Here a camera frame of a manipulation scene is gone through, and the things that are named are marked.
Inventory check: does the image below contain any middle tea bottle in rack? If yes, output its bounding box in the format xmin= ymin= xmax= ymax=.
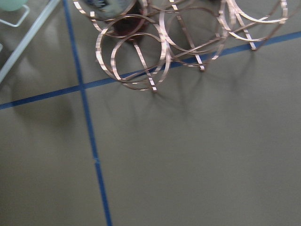
xmin=73 ymin=0 xmax=149 ymax=38

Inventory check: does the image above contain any mint green cup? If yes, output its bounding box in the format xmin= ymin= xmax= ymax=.
xmin=0 ymin=0 xmax=28 ymax=12

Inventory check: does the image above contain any copper wire bottle rack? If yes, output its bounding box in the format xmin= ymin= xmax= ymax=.
xmin=72 ymin=0 xmax=289 ymax=92

